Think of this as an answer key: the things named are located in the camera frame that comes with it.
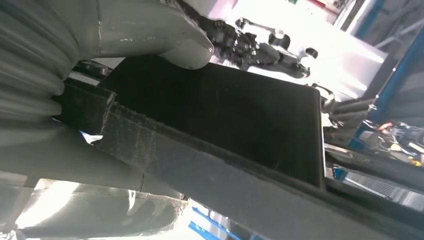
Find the blue metal shelf rack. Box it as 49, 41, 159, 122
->
188, 206, 266, 240
347, 26, 424, 152

